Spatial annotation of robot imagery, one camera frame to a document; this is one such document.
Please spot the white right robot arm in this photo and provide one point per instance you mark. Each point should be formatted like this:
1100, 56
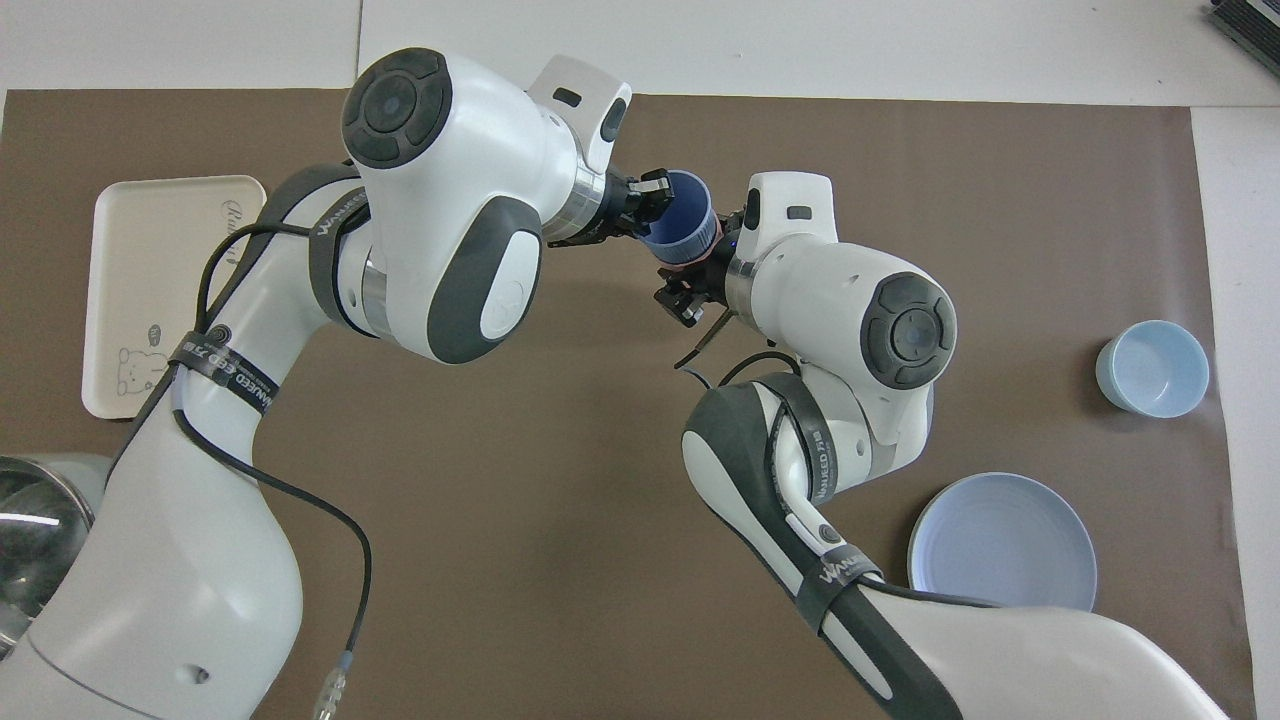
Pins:
850, 320

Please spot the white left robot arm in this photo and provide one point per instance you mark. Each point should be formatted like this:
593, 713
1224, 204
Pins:
440, 200

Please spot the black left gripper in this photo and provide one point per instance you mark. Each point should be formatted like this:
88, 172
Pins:
605, 212

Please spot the pale green electric pot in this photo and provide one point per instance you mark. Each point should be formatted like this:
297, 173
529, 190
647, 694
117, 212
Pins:
40, 520

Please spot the cream tray with rabbit print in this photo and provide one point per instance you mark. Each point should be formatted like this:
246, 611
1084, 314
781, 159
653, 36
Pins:
150, 260

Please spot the light blue bowl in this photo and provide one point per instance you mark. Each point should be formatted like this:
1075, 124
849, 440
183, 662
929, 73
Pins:
1152, 368

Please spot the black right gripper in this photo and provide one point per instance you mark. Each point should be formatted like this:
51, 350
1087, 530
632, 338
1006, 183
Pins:
722, 262

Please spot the pink plastic cup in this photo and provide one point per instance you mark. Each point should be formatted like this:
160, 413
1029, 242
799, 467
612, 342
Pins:
708, 255

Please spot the dark grey ribbed device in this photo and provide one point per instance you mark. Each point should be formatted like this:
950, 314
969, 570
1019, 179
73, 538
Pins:
1250, 22

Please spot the light blue plate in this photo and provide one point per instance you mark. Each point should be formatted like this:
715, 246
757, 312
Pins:
1000, 545

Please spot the blue plastic cup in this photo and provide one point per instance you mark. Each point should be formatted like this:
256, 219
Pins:
680, 225

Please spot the brown paper table mat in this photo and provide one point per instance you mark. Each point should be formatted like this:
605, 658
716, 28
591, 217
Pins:
600, 450

